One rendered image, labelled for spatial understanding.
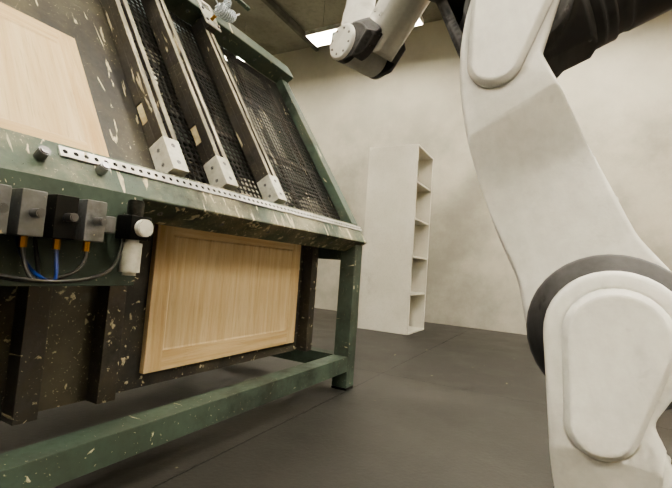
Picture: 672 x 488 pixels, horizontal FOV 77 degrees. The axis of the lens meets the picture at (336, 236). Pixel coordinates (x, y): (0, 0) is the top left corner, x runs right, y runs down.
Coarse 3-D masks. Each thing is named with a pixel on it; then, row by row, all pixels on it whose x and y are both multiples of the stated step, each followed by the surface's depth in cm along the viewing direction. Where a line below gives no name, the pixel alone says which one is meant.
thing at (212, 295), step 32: (160, 256) 149; (192, 256) 162; (224, 256) 177; (256, 256) 195; (288, 256) 217; (160, 288) 149; (192, 288) 162; (224, 288) 177; (256, 288) 195; (288, 288) 217; (160, 320) 150; (192, 320) 163; (224, 320) 178; (256, 320) 196; (288, 320) 218; (160, 352) 150; (192, 352) 163; (224, 352) 178
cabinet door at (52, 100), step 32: (0, 32) 109; (32, 32) 118; (0, 64) 104; (32, 64) 112; (64, 64) 122; (0, 96) 99; (32, 96) 107; (64, 96) 116; (32, 128) 101; (64, 128) 110; (96, 128) 119
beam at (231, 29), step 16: (176, 0) 199; (192, 0) 205; (192, 16) 210; (224, 32) 225; (240, 32) 238; (240, 48) 239; (256, 48) 247; (256, 64) 254; (272, 64) 260; (272, 80) 272; (288, 80) 278
